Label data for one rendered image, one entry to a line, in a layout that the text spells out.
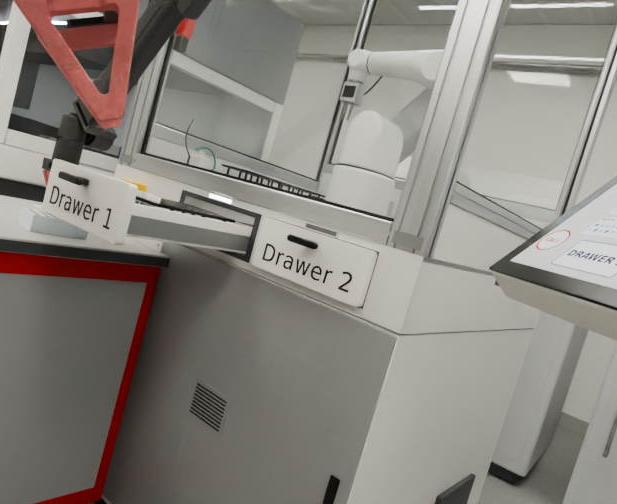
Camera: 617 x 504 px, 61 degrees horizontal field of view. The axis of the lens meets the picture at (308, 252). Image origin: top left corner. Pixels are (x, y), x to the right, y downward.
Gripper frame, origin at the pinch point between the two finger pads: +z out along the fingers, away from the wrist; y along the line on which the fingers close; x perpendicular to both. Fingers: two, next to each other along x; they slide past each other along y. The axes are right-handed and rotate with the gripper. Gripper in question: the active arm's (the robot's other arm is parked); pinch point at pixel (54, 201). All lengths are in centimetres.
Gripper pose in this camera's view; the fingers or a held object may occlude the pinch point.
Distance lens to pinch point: 133.7
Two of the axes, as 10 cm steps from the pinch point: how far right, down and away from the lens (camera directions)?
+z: -2.8, 9.6, 0.6
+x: -7.1, -1.6, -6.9
